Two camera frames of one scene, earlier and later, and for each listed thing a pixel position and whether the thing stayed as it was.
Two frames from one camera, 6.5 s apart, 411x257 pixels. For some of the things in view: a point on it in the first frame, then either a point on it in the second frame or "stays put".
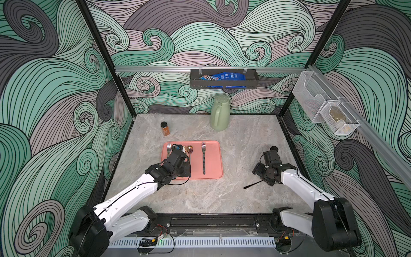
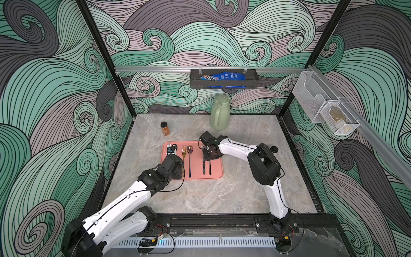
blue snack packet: (224, 76) stays put
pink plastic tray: (206, 157) stays put
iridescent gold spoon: (189, 150) stays put
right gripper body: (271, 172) → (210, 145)
